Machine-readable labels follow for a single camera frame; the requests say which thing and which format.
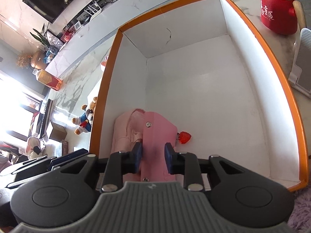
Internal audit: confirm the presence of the illustrated card box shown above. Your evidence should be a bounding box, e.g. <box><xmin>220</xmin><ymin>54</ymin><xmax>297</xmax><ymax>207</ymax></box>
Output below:
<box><xmin>61</xmin><ymin>140</ymin><xmax>69</xmax><ymax>156</ymax></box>

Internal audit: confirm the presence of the pink mini backpack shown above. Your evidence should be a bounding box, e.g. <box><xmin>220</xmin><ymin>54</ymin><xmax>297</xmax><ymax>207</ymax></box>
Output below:
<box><xmin>111</xmin><ymin>108</ymin><xmax>145</xmax><ymax>154</ymax></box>

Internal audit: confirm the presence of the pink wallet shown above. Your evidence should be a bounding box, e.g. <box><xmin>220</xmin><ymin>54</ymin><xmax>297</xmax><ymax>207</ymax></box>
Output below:
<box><xmin>140</xmin><ymin>111</ymin><xmax>178</xmax><ymax>182</ymax></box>

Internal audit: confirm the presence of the red heart charm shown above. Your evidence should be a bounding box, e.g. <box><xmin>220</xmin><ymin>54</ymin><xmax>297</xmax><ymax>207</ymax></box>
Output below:
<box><xmin>177</xmin><ymin>131</ymin><xmax>192</xmax><ymax>144</ymax></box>

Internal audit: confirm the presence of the brown cardboard cube box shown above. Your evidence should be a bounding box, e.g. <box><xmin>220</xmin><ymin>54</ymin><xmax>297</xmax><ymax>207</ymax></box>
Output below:
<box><xmin>46</xmin><ymin>122</ymin><xmax>67</xmax><ymax>142</ymax></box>

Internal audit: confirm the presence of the raccoon plush toy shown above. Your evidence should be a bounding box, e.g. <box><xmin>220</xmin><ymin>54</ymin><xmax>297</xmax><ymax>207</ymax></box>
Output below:
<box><xmin>72</xmin><ymin>97</ymin><xmax>98</xmax><ymax>135</ymax></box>

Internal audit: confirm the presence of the yellow red drink carton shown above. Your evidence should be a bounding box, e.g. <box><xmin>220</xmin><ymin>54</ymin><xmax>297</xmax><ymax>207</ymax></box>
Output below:
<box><xmin>33</xmin><ymin>69</ymin><xmax>62</xmax><ymax>91</ymax></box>

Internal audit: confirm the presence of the orange cardboard box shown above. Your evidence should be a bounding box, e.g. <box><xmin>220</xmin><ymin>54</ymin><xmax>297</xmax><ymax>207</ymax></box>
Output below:
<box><xmin>90</xmin><ymin>0</ymin><xmax>309</xmax><ymax>191</ymax></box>

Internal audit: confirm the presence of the copper vase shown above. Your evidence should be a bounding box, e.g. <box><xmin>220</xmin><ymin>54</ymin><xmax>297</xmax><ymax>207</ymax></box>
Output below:
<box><xmin>30</xmin><ymin>50</ymin><xmax>47</xmax><ymax>70</ymax></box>

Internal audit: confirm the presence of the purple fuzzy sleeve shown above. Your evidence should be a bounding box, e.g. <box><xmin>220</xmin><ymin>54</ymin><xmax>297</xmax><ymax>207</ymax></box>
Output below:
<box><xmin>287</xmin><ymin>185</ymin><xmax>311</xmax><ymax>232</ymax></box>

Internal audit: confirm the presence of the potted green plant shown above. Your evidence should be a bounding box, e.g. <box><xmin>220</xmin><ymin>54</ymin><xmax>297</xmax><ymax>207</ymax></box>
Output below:
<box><xmin>30</xmin><ymin>24</ymin><xmax>59</xmax><ymax>53</ymax></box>

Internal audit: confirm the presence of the white tablet stand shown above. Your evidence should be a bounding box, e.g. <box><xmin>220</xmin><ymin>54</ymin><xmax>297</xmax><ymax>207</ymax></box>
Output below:
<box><xmin>288</xmin><ymin>28</ymin><xmax>311</xmax><ymax>98</ymax></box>

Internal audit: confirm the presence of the red mug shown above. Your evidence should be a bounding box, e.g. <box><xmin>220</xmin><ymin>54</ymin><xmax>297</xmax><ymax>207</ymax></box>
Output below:
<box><xmin>260</xmin><ymin>0</ymin><xmax>298</xmax><ymax>35</ymax></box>

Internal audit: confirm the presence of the cow plush keychain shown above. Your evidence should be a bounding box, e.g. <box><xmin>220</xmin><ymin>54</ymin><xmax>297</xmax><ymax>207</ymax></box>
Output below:
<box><xmin>25</xmin><ymin>136</ymin><xmax>46</xmax><ymax>160</ymax></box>

